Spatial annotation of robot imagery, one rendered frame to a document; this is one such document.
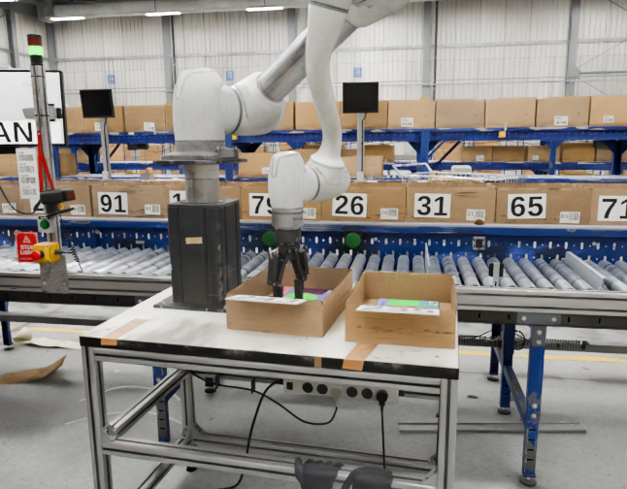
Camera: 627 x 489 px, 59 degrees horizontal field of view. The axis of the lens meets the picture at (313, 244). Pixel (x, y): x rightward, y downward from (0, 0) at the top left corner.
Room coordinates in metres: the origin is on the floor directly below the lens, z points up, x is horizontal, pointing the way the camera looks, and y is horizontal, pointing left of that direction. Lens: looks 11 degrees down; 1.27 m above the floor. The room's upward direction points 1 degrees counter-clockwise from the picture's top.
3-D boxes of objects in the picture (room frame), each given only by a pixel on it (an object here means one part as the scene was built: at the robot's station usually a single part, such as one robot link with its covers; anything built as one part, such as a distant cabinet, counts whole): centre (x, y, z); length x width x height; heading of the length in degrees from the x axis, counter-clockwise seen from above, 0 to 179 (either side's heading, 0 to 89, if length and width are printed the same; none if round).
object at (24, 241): (2.17, 1.12, 0.85); 0.16 x 0.01 x 0.13; 80
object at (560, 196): (2.56, -1.03, 0.96); 0.39 x 0.29 x 0.17; 80
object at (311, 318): (1.62, 0.06, 0.80); 0.38 x 0.28 x 0.10; 164
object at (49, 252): (2.12, 1.02, 0.84); 0.15 x 0.09 x 0.07; 80
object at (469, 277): (2.17, -0.62, 0.72); 0.52 x 0.05 x 0.05; 170
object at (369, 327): (1.52, -0.26, 0.80); 0.38 x 0.28 x 0.10; 167
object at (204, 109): (1.77, 0.34, 1.38); 0.18 x 0.16 x 0.22; 137
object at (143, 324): (1.59, 0.09, 0.74); 1.00 x 0.58 x 0.03; 76
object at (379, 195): (2.70, -0.26, 0.96); 0.39 x 0.29 x 0.17; 80
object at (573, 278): (2.11, -1.01, 0.72); 0.52 x 0.05 x 0.05; 170
